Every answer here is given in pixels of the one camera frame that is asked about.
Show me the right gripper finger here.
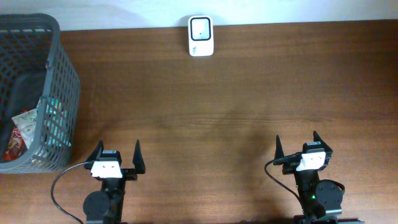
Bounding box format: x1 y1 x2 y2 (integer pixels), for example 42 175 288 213
274 135 284 159
313 131 333 154

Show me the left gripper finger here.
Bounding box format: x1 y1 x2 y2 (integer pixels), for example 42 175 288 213
84 141 104 170
132 140 146 174

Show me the small teal tissue pack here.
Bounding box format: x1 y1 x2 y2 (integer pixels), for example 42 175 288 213
45 98 72 147

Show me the red chocolate bar wrapper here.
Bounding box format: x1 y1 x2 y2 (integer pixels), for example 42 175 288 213
3 125 27 162

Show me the white cream tube gold cap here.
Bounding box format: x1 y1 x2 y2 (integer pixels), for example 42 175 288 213
12 109 37 149

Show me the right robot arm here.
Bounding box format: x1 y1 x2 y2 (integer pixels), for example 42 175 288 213
269 131 362 223

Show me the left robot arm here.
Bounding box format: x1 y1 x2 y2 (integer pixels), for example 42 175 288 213
83 141 146 224

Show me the grey plastic mesh basket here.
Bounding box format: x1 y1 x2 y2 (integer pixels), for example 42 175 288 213
1 14 81 174

